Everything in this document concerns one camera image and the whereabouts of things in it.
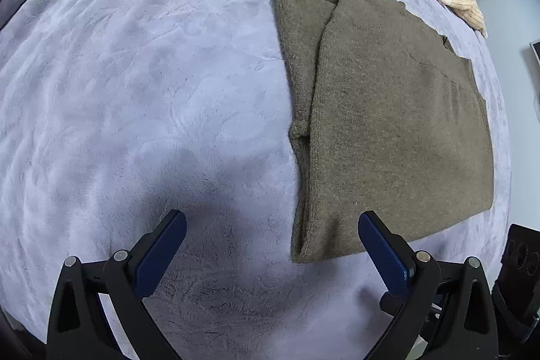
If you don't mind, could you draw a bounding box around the lavender plush blanket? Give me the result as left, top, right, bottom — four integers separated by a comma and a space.
0, 0, 514, 360

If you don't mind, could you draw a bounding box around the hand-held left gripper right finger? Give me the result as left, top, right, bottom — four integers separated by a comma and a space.
358, 211, 499, 360

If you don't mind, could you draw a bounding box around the olive knit sweater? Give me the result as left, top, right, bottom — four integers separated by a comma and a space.
272, 0, 495, 264

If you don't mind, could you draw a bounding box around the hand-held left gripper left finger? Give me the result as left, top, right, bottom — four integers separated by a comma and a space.
46, 209, 187, 360

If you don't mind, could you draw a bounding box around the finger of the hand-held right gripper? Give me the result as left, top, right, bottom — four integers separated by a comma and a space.
379, 289, 441, 328

